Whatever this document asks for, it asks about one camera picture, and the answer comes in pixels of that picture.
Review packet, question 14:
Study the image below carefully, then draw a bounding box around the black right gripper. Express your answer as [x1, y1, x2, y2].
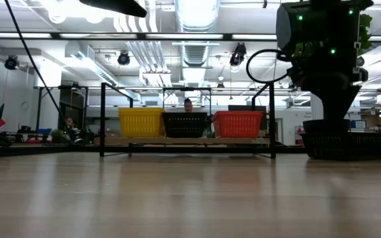
[288, 61, 369, 122]

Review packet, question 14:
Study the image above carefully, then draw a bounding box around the orange slotted plastic basket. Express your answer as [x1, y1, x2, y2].
[212, 110, 264, 115]
[213, 113, 263, 139]

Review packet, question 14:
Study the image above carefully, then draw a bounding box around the green potted plant black pot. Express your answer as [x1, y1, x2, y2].
[291, 13, 374, 134]

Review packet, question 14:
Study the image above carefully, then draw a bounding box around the black metal rack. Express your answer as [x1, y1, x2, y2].
[36, 85, 89, 133]

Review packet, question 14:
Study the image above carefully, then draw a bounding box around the person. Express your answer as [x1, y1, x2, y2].
[63, 116, 79, 136]
[183, 97, 194, 114]

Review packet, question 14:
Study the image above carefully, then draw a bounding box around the small green potted plant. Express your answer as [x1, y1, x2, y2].
[50, 128, 67, 144]

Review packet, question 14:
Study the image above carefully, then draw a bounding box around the black ceiling camera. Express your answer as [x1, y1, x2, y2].
[4, 55, 20, 71]
[117, 50, 131, 66]
[229, 42, 247, 67]

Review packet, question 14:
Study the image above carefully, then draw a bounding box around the overhead frame bar with lights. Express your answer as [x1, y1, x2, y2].
[0, 32, 381, 42]

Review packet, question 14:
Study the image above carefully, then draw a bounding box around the silver ceiling duct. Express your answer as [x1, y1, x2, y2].
[174, 0, 222, 33]

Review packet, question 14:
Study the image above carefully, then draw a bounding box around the long black left arm cable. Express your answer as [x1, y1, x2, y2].
[4, 0, 67, 128]

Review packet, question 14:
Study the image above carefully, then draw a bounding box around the black frame wooden shelf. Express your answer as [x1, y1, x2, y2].
[99, 81, 276, 159]

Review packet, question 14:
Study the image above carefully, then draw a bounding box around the black metal rig frame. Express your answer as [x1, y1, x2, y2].
[0, 144, 381, 160]

